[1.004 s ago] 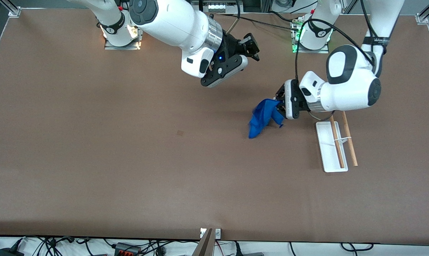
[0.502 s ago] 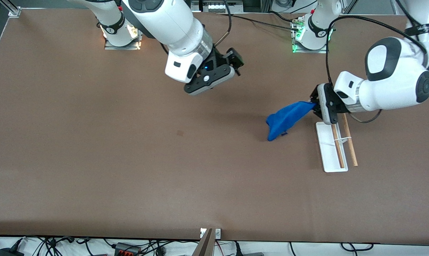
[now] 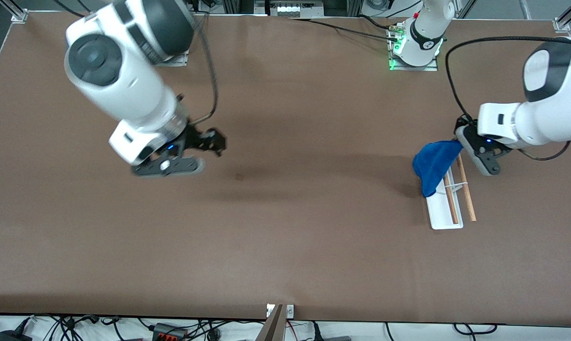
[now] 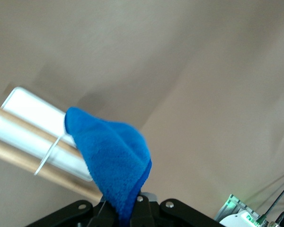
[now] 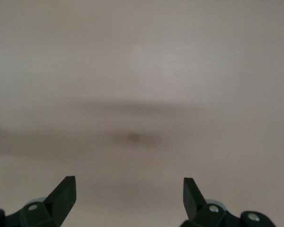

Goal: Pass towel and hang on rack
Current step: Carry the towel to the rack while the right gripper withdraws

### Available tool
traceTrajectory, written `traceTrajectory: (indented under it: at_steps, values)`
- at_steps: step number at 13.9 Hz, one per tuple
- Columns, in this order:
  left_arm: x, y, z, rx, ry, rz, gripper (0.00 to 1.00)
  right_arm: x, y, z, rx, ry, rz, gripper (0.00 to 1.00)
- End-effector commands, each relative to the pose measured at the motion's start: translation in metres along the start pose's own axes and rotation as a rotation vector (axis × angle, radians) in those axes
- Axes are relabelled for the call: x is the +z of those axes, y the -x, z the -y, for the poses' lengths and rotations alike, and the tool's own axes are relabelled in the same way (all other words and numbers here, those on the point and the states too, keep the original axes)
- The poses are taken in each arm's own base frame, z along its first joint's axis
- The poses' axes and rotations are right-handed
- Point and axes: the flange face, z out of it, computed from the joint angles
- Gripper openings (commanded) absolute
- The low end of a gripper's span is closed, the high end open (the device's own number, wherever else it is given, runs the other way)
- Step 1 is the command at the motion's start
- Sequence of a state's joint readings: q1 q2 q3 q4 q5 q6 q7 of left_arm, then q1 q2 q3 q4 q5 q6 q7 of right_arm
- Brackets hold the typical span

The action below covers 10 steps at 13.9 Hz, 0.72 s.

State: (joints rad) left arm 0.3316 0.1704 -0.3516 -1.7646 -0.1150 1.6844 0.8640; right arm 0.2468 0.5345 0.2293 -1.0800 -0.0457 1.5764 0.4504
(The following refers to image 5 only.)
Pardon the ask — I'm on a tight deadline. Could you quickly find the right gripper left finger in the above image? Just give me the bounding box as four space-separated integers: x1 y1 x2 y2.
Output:
0 175 77 227

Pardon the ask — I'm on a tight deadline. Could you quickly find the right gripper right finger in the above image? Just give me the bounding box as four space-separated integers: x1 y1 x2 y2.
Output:
181 177 275 227

